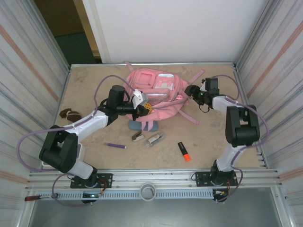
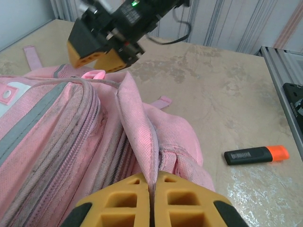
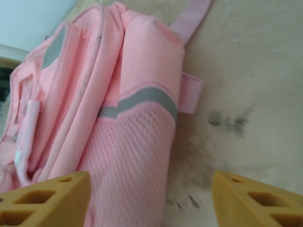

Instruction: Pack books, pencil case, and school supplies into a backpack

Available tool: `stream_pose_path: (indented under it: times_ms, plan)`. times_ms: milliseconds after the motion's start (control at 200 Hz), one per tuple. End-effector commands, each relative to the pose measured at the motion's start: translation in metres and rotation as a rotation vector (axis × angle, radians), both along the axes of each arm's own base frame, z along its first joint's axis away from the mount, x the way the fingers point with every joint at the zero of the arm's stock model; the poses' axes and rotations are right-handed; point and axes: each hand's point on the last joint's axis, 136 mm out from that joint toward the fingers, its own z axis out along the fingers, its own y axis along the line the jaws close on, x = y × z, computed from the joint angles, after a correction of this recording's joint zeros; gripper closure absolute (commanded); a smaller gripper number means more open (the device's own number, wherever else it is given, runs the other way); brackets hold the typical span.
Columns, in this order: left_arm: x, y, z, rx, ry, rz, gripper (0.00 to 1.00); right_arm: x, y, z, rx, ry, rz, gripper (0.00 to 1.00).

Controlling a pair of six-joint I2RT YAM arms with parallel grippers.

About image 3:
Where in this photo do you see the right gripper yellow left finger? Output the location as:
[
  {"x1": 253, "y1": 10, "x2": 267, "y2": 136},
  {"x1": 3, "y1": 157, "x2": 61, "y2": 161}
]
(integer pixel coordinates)
[{"x1": 0, "y1": 171, "x2": 92, "y2": 227}]

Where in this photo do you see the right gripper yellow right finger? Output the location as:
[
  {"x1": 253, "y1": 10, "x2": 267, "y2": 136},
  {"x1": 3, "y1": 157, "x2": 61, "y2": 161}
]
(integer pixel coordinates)
[{"x1": 211, "y1": 171, "x2": 303, "y2": 227}]

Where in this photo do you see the pink backpack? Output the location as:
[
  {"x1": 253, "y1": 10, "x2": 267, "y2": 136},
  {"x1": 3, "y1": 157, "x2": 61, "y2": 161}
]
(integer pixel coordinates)
[{"x1": 0, "y1": 0, "x2": 213, "y2": 227}]

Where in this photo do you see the aluminium table edge frame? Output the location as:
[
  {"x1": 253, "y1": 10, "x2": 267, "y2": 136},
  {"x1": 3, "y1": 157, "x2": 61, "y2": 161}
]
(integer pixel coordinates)
[{"x1": 0, "y1": 44, "x2": 28, "y2": 63}]

